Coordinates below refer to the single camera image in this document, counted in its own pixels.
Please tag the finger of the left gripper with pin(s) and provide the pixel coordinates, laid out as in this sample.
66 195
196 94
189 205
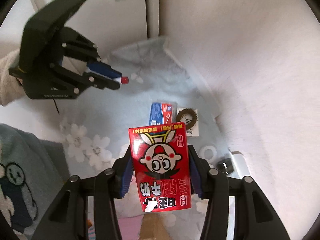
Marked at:
103 69
100 82

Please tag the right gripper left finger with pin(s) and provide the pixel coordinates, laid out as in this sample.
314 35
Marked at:
113 183

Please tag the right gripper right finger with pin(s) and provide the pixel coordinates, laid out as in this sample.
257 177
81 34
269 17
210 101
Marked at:
208 183

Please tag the red milk drink carton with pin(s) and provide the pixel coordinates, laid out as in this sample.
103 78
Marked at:
161 164

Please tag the blue red floss pick box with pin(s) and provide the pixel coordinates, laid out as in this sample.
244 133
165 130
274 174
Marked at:
161 113

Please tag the cream sleeve forearm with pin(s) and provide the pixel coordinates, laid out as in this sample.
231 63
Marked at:
11 87

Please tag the black cosmetic jar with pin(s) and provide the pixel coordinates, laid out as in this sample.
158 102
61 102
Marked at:
225 166

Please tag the clear tape roll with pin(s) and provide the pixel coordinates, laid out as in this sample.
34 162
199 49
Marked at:
208 153

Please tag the floral blue table cloth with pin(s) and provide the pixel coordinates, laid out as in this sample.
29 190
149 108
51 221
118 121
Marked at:
95 125

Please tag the white floral tissue pack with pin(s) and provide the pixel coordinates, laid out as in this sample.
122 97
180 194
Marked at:
190 117

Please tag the white door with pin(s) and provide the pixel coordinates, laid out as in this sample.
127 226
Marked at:
109 24

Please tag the cardboard box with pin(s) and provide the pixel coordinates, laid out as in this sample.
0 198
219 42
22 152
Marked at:
152 228

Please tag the blue penguin sweater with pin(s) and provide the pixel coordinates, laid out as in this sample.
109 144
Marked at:
32 173

